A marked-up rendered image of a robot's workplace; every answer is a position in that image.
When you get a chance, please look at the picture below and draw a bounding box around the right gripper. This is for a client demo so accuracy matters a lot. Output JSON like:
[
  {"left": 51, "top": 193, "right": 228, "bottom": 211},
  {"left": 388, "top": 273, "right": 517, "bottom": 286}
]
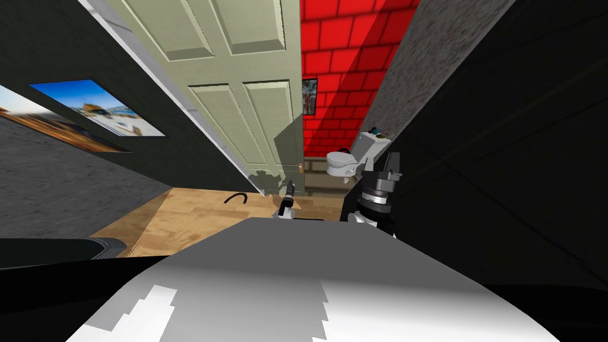
[{"left": 362, "top": 151, "right": 404, "bottom": 195}]

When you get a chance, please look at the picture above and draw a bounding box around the white toilet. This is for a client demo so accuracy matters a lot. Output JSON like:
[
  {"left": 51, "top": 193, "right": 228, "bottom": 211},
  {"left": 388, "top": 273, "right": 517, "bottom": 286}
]
[{"left": 325, "top": 126, "right": 393, "bottom": 185}]

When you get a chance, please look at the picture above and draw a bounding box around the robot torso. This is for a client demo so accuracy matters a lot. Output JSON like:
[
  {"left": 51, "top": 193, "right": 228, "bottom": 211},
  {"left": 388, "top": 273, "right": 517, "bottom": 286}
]
[{"left": 65, "top": 217, "right": 562, "bottom": 342}]

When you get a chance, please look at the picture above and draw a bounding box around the pale green panelled door leaf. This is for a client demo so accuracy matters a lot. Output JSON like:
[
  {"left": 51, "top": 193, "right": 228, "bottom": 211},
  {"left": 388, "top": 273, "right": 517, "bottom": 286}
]
[{"left": 105, "top": 0, "right": 305, "bottom": 196}]

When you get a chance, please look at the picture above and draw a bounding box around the small dark framed wall picture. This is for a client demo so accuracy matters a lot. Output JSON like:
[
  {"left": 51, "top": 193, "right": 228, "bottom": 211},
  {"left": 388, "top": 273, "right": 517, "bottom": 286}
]
[{"left": 302, "top": 78, "right": 319, "bottom": 116}]

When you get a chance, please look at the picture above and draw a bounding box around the blue sky wall picture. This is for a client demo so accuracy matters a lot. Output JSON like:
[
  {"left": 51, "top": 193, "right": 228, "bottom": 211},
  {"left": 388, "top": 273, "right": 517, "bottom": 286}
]
[{"left": 28, "top": 78, "right": 167, "bottom": 138}]

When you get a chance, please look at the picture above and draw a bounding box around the orange landscape wall picture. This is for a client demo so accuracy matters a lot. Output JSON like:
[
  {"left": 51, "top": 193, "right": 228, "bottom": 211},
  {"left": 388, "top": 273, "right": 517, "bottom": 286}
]
[{"left": 0, "top": 85, "right": 130, "bottom": 154}]

